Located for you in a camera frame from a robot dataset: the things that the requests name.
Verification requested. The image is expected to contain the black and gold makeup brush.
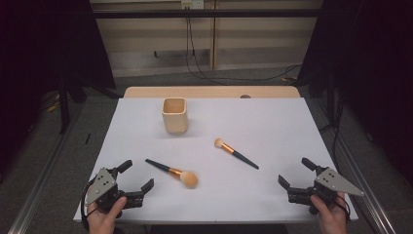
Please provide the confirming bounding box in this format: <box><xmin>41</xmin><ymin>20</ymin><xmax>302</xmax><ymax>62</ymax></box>
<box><xmin>213</xmin><ymin>137</ymin><xmax>260</xmax><ymax>171</ymax></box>
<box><xmin>144</xmin><ymin>158</ymin><xmax>199</xmax><ymax>189</ymax></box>

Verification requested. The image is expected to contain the white wall socket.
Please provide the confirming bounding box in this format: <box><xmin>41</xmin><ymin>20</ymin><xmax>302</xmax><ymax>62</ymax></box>
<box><xmin>180</xmin><ymin>0</ymin><xmax>205</xmax><ymax>10</ymax></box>

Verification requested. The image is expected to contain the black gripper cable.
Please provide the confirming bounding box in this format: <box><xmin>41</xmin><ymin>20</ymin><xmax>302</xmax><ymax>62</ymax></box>
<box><xmin>80</xmin><ymin>176</ymin><xmax>98</xmax><ymax>231</ymax></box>
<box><xmin>335</xmin><ymin>194</ymin><xmax>353</xmax><ymax>223</ymax></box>

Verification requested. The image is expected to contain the black floor cable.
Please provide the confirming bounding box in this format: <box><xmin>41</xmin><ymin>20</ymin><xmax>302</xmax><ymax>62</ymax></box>
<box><xmin>319</xmin><ymin>96</ymin><xmax>346</xmax><ymax>172</ymax></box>

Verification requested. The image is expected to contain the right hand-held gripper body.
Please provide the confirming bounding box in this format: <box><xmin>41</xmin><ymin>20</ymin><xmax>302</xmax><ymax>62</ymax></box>
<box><xmin>286</xmin><ymin>166</ymin><xmax>365</xmax><ymax>207</ymax></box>

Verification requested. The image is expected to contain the person's right hand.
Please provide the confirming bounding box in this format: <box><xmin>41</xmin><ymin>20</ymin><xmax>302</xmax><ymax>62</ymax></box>
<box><xmin>310</xmin><ymin>191</ymin><xmax>349</xmax><ymax>234</ymax></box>

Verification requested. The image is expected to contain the white table sheet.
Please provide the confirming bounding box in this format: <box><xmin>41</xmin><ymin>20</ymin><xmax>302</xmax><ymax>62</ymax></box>
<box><xmin>72</xmin><ymin>97</ymin><xmax>358</xmax><ymax>225</ymax></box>

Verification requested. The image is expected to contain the black curtain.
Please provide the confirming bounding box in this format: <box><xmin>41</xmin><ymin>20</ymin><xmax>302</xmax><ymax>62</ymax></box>
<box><xmin>296</xmin><ymin>0</ymin><xmax>413</xmax><ymax>188</ymax></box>
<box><xmin>0</xmin><ymin>0</ymin><xmax>117</xmax><ymax>183</ymax></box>

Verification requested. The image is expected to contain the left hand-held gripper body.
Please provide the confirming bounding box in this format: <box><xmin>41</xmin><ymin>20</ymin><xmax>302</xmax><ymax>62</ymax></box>
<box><xmin>85</xmin><ymin>167</ymin><xmax>145</xmax><ymax>210</ymax></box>

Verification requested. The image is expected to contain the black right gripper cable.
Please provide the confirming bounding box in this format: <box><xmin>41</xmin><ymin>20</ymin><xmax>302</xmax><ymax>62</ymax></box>
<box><xmin>335</xmin><ymin>194</ymin><xmax>353</xmax><ymax>223</ymax></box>

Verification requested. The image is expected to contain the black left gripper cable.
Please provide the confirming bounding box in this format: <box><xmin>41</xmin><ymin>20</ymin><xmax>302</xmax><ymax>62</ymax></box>
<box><xmin>80</xmin><ymin>176</ymin><xmax>98</xmax><ymax>231</ymax></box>

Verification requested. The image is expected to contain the person's left hand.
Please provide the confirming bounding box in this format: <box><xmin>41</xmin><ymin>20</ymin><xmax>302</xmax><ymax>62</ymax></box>
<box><xmin>87</xmin><ymin>196</ymin><xmax>129</xmax><ymax>234</ymax></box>

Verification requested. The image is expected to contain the aluminium floor rail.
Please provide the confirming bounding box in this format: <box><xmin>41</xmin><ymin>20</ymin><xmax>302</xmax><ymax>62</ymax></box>
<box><xmin>8</xmin><ymin>105</ymin><xmax>86</xmax><ymax>234</ymax></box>
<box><xmin>315</xmin><ymin>98</ymin><xmax>397</xmax><ymax>234</ymax></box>

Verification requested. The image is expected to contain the beige square cup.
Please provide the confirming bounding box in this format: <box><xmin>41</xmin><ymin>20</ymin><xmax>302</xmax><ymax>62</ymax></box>
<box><xmin>161</xmin><ymin>97</ymin><xmax>189</xmax><ymax>136</ymax></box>

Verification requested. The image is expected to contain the wooden table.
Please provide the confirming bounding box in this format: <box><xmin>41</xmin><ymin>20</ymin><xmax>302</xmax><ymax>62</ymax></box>
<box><xmin>123</xmin><ymin>86</ymin><xmax>301</xmax><ymax>99</ymax></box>

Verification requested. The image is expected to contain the black wall cable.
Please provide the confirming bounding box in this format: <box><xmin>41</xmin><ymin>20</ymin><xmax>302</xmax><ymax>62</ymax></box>
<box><xmin>188</xmin><ymin>8</ymin><xmax>304</xmax><ymax>82</ymax></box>
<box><xmin>184</xmin><ymin>8</ymin><xmax>228</xmax><ymax>86</ymax></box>

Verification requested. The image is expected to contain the black horizontal bar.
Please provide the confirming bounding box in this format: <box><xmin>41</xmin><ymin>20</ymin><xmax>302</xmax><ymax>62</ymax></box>
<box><xmin>92</xmin><ymin>9</ymin><xmax>320</xmax><ymax>20</ymax></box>

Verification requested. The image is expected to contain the black metal stand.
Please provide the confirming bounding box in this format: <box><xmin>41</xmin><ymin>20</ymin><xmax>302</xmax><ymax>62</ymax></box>
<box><xmin>57</xmin><ymin>76</ymin><xmax>71</xmax><ymax>135</ymax></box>

